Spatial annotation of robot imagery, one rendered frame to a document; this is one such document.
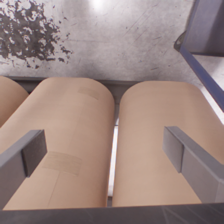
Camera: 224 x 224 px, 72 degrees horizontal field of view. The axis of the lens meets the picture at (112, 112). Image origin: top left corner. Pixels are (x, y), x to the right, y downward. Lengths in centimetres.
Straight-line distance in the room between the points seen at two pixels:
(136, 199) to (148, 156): 11
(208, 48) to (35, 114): 74
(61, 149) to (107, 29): 63
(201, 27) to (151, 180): 62
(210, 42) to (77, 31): 62
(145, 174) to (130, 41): 66
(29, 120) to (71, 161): 22
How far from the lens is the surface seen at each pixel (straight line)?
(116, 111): 89
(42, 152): 17
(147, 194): 39
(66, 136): 47
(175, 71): 98
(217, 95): 48
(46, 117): 55
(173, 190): 39
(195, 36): 80
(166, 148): 16
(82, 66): 96
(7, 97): 84
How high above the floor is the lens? 85
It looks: 50 degrees down
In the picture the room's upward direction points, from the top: 172 degrees counter-clockwise
